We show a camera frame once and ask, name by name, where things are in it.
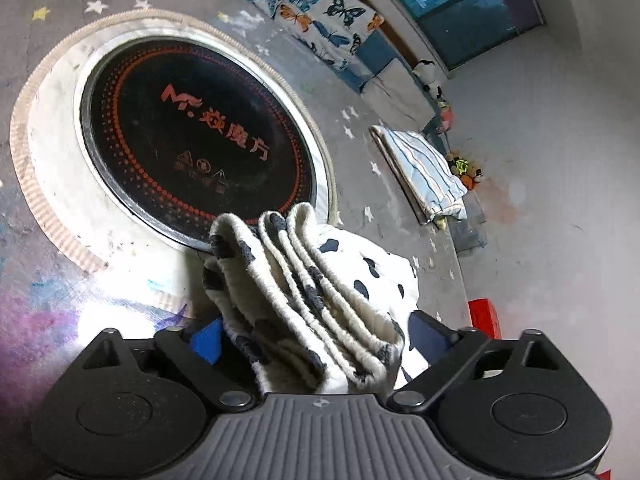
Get round black induction cooktop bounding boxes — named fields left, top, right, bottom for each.
left=75, top=34, right=320, bottom=255

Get white black plush toy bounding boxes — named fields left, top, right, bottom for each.
left=412, top=59, right=447, bottom=102

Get red box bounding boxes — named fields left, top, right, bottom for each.
left=467, top=297, right=503, bottom=342

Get white navy polka dot pants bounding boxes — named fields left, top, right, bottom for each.
left=201, top=201, right=432, bottom=396

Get pink plush toy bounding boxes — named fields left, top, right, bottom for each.
left=437, top=100, right=457, bottom=134

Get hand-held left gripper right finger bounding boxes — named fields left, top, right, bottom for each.
left=386, top=309, right=564, bottom=414

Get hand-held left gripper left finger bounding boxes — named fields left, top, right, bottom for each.
left=81, top=316, right=257, bottom=412

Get folded striped cloth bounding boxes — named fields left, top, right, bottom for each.
left=370, top=124, right=469, bottom=226

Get pile of small toys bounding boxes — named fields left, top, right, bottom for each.
left=446, top=151, right=485, bottom=192

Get grey seat cushion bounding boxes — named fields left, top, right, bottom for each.
left=362, top=57, right=437, bottom=132

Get butterfly print sofa cover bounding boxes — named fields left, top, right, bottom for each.
left=209, top=0, right=389, bottom=74

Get green framed window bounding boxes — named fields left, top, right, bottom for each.
left=354, top=0, right=547, bottom=72

